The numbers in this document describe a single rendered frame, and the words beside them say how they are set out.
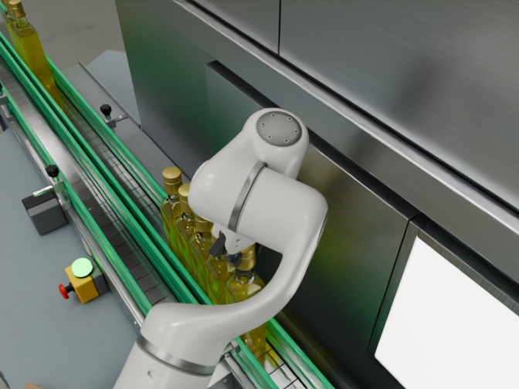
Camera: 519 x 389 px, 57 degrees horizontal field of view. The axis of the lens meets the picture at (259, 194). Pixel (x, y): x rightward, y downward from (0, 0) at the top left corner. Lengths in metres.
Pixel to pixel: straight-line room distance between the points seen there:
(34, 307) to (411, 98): 1.01
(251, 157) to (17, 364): 0.87
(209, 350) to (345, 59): 0.38
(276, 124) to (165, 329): 0.24
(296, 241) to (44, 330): 0.88
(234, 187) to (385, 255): 0.29
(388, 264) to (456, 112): 0.24
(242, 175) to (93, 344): 0.80
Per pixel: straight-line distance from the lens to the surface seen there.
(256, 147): 0.50
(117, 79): 2.02
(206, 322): 0.46
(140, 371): 0.49
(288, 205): 0.46
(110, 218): 1.24
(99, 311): 1.24
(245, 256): 0.74
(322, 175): 0.71
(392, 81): 0.59
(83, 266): 1.20
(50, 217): 1.41
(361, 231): 0.70
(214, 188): 0.47
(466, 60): 0.52
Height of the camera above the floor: 1.76
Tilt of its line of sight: 45 degrees down
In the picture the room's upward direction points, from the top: straight up
